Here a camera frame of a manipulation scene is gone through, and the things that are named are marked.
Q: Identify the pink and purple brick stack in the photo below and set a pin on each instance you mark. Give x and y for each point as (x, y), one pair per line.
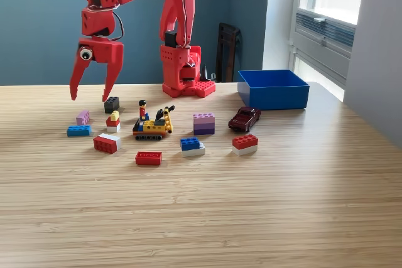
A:
(204, 125)

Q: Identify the toy figure red shirt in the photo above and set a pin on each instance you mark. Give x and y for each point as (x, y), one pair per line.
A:
(142, 111)

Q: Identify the dark folded chair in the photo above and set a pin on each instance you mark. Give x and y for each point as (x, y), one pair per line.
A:
(227, 54)

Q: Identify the red building brick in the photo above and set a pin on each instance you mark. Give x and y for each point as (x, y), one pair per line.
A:
(148, 158)

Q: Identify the dark red toy car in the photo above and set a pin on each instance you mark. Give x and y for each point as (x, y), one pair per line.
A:
(243, 120)

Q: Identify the black building brick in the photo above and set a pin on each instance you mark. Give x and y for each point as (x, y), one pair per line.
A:
(112, 105)

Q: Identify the red on white brick stack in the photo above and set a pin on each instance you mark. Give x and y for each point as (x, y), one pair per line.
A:
(245, 142)

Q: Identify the blue flat building brick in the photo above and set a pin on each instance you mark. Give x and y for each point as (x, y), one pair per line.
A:
(78, 131)

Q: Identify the blue plastic bin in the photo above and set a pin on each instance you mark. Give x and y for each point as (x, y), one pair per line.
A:
(276, 97)

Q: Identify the small yellow toy digger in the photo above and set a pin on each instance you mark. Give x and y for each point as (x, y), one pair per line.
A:
(152, 126)

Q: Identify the pink building brick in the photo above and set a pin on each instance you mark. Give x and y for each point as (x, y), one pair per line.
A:
(83, 118)

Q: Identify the red and white tipped brick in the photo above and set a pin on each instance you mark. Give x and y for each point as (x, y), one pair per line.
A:
(105, 145)

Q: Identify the grey window vent unit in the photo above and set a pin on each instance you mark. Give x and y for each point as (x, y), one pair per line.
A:
(323, 51)

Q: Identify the blue and white brick stack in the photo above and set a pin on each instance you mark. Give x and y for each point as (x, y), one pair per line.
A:
(188, 145)

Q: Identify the yellow red white brick stack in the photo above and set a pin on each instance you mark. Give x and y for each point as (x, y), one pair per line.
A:
(113, 122)

